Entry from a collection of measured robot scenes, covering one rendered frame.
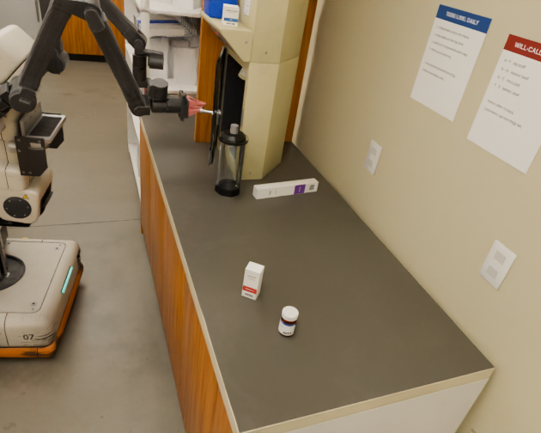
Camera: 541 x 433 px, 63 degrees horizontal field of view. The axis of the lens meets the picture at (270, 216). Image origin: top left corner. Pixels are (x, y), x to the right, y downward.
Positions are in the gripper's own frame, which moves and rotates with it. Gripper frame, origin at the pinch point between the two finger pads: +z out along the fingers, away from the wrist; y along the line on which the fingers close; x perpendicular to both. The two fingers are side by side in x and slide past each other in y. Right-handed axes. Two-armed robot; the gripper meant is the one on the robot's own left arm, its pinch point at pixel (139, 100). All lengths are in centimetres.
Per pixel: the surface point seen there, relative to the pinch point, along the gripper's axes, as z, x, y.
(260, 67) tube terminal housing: -29, -46, 37
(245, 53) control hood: -34, -46, 30
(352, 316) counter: 16, -125, 43
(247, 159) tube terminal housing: 7, -46, 36
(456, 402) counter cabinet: 28, -150, 65
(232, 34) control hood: -39, -46, 25
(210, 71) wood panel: -16.6, -8.7, 28.5
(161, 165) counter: 16.3, -30.9, 5.3
